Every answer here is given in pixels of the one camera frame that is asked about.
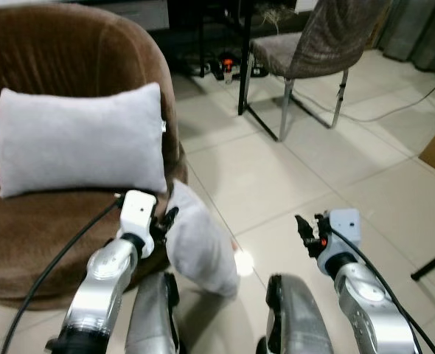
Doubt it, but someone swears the grey pillow with lettering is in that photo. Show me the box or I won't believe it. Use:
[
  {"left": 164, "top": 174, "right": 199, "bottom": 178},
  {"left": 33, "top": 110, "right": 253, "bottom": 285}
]
[{"left": 164, "top": 179, "right": 241, "bottom": 298}]

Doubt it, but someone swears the plain grey pillow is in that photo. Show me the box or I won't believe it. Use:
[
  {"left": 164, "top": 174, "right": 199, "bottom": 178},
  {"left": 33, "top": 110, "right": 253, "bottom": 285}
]
[{"left": 0, "top": 82, "right": 169, "bottom": 199}]

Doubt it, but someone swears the brown velvet tub sofa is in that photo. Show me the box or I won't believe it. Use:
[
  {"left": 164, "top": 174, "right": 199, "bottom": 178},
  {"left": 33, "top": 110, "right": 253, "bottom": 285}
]
[{"left": 0, "top": 3, "right": 189, "bottom": 311}]

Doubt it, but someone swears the grey right robot leg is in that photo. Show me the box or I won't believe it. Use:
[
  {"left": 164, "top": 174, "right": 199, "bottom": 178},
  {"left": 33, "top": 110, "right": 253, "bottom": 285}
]
[{"left": 257, "top": 274, "right": 334, "bottom": 354}]

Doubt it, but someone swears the grey robot leg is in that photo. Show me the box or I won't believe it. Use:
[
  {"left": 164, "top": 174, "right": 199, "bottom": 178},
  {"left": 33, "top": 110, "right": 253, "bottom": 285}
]
[
  {"left": 125, "top": 271, "right": 181, "bottom": 354},
  {"left": 257, "top": 274, "right": 334, "bottom": 354}
]

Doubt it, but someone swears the grey left robot leg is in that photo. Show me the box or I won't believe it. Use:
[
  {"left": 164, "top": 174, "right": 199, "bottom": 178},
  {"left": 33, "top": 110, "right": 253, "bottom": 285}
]
[{"left": 125, "top": 271, "right": 181, "bottom": 354}]

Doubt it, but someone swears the black stand foot bar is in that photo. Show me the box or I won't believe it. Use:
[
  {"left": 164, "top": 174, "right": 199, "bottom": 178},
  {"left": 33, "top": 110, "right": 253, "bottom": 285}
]
[{"left": 411, "top": 246, "right": 435, "bottom": 282}]

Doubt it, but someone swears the power strip with red light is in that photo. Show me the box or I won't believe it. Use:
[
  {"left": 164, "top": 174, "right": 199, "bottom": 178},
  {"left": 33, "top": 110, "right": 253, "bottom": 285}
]
[{"left": 212, "top": 53, "right": 242, "bottom": 83}]

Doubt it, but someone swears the black table leg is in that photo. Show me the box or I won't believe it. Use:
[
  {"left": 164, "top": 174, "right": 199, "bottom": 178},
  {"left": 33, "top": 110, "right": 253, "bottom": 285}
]
[{"left": 237, "top": 0, "right": 282, "bottom": 142}]

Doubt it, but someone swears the grey fabric chair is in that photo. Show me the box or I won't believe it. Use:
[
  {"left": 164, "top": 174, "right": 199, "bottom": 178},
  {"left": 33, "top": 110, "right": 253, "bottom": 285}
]
[{"left": 248, "top": 0, "right": 392, "bottom": 143}]

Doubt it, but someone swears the grey curtain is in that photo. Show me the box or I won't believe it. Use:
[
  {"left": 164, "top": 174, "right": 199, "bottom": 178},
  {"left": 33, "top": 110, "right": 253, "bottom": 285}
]
[{"left": 378, "top": 0, "right": 435, "bottom": 80}]

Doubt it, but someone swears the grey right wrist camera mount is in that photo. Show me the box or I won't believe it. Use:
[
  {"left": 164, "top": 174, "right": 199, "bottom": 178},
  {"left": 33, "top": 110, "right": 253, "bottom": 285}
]
[{"left": 317, "top": 208, "right": 363, "bottom": 275}]

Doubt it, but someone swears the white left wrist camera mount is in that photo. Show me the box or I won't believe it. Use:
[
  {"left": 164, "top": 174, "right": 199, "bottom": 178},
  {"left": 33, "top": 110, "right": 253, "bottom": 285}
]
[{"left": 117, "top": 190, "right": 159, "bottom": 257}]

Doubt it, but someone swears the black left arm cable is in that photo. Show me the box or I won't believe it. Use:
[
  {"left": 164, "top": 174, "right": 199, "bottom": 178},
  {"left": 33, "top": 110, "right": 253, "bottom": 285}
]
[{"left": 0, "top": 198, "right": 124, "bottom": 354}]

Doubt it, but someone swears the grey floor cable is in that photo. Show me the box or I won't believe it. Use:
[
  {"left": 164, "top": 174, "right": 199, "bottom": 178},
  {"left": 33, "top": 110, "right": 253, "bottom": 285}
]
[{"left": 290, "top": 80, "right": 435, "bottom": 125}]

